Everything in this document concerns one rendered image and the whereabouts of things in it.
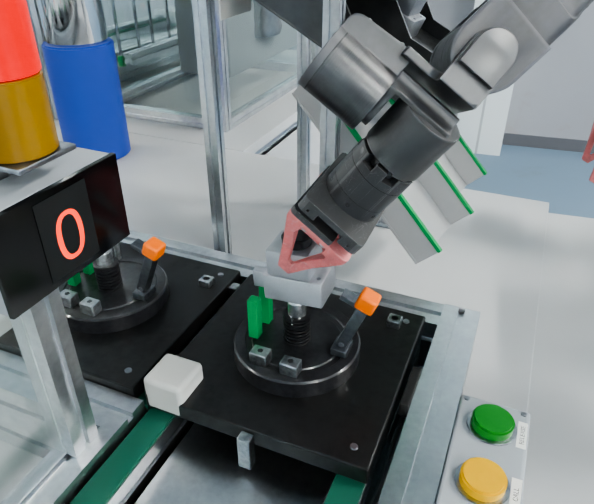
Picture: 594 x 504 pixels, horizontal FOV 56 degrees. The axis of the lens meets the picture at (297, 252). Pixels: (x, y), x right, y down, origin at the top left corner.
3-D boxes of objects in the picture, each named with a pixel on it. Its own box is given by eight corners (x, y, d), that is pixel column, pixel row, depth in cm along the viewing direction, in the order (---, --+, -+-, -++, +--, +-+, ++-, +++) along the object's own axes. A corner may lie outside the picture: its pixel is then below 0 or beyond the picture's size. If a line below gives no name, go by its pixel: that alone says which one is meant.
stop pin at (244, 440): (256, 461, 56) (254, 434, 54) (250, 471, 55) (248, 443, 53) (243, 456, 57) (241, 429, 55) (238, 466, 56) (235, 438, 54)
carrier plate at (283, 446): (424, 328, 70) (426, 315, 69) (366, 485, 51) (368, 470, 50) (251, 284, 78) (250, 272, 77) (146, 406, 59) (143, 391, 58)
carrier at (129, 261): (241, 282, 78) (236, 201, 72) (134, 402, 60) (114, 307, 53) (101, 247, 86) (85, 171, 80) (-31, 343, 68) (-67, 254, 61)
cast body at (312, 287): (336, 285, 60) (334, 227, 56) (322, 309, 56) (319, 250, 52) (264, 272, 63) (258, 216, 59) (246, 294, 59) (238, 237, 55)
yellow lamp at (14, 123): (75, 142, 38) (59, 68, 36) (18, 169, 34) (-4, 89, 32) (20, 132, 40) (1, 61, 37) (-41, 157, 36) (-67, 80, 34)
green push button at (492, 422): (513, 423, 57) (517, 409, 56) (509, 453, 54) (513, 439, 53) (472, 411, 58) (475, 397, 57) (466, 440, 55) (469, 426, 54)
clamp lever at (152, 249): (155, 288, 69) (167, 243, 65) (145, 296, 68) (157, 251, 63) (131, 272, 70) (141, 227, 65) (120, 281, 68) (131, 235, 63)
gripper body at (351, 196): (292, 209, 48) (344, 151, 43) (332, 163, 56) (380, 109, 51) (349, 260, 48) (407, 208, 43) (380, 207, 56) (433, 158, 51)
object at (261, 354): (272, 359, 59) (272, 348, 59) (266, 368, 58) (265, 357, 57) (255, 354, 60) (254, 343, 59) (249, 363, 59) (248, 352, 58)
